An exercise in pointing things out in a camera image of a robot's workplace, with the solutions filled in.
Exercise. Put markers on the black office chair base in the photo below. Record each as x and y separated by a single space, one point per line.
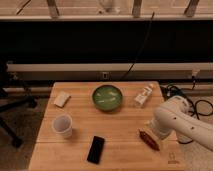
5 78

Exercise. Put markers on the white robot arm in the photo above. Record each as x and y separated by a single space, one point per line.
173 115

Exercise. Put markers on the grey baseboard heater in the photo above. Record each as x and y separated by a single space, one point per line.
110 71

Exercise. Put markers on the green bowl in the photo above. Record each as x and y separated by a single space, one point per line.
107 97

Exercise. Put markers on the black smartphone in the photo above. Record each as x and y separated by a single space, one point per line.
96 149

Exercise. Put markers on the white sponge block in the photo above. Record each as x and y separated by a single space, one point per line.
61 99

